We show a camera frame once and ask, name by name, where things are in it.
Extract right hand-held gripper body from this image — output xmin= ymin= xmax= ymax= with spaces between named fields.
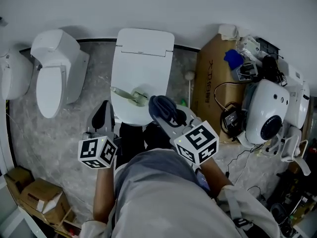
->
xmin=168 ymin=117 xmax=220 ymax=166

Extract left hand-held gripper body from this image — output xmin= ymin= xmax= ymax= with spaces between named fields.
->
xmin=78 ymin=125 xmax=122 ymax=170

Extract dark grey cloth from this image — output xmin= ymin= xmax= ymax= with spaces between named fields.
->
xmin=148 ymin=95 xmax=187 ymax=128

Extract pale green toilet brush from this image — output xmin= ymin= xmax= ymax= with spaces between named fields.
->
xmin=109 ymin=85 xmax=150 ymax=108

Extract person's left forearm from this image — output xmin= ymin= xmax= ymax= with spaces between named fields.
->
xmin=93 ymin=166 xmax=117 ymax=224

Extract person's right forearm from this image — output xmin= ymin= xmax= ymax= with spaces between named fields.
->
xmin=199 ymin=157 xmax=234 ymax=198

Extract white round-headed brush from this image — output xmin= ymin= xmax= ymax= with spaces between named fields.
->
xmin=184 ymin=70 xmax=197 ymax=109

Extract white toilet with flat lid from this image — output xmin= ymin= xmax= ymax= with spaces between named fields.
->
xmin=109 ymin=28 xmax=175 ymax=127

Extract white toilet with oval lid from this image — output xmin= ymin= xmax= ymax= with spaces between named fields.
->
xmin=30 ymin=29 xmax=91 ymax=119

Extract blue cloth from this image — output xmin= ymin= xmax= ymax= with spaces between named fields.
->
xmin=223 ymin=49 xmax=245 ymax=70

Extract person's black trousers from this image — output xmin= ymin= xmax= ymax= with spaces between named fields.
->
xmin=115 ymin=121 xmax=172 ymax=169

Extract black power adapter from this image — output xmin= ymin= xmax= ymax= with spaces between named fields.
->
xmin=221 ymin=109 xmax=243 ymax=134

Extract large printed cardboard box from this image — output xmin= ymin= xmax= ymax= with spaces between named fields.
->
xmin=191 ymin=33 xmax=249 ymax=144

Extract person's grey shirt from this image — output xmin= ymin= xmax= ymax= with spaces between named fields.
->
xmin=80 ymin=148 xmax=281 ymax=238

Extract grey open box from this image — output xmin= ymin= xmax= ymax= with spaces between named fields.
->
xmin=232 ymin=62 xmax=259 ymax=82

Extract brown cardboard box, white label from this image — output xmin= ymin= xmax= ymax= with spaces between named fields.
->
xmin=19 ymin=178 xmax=76 ymax=226

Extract white rounded appliance, black lens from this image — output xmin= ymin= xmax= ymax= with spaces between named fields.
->
xmin=244 ymin=78 xmax=291 ymax=145

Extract small brown cardboard box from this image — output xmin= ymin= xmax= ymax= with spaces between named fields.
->
xmin=4 ymin=167 xmax=35 ymax=201

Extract white foam packing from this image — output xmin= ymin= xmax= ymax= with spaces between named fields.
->
xmin=218 ymin=24 xmax=241 ymax=41

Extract black bag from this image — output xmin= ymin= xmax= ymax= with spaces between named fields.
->
xmin=261 ymin=54 xmax=285 ymax=84

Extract black tray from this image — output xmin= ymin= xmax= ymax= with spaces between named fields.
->
xmin=256 ymin=37 xmax=281 ymax=57

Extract black floor cable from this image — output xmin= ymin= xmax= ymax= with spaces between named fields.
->
xmin=225 ymin=144 xmax=264 ymax=179

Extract white plastic frame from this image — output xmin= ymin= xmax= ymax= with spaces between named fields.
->
xmin=265 ymin=125 xmax=311 ymax=176

